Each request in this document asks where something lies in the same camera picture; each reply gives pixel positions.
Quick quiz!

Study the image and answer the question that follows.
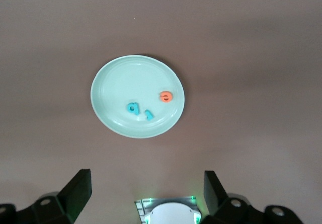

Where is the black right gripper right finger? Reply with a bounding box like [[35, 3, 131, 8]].
[[201, 170, 262, 224]]

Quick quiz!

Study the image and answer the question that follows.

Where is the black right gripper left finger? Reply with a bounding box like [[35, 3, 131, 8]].
[[30, 168, 92, 224]]

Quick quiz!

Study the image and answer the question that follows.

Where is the teal foam letter b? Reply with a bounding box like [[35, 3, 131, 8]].
[[126, 101, 140, 116]]

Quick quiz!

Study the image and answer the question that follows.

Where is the orange foam letter e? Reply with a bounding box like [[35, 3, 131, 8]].
[[159, 91, 173, 103]]

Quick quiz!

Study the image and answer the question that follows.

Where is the mint green plate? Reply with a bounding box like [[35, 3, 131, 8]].
[[90, 55, 186, 139]]

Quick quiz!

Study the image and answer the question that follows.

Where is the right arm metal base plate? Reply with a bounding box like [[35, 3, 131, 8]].
[[135, 196, 202, 224]]

